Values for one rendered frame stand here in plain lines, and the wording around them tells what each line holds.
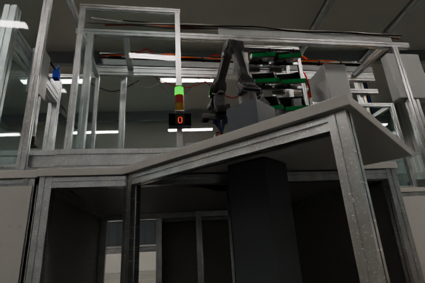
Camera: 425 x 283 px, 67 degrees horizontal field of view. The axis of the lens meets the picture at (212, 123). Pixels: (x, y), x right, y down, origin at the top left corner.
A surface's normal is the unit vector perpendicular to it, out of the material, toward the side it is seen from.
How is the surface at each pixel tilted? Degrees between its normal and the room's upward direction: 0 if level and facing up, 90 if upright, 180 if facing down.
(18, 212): 90
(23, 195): 90
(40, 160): 90
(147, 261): 90
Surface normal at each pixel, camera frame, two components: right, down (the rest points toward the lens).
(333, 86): 0.14, -0.36
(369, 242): -0.65, -0.24
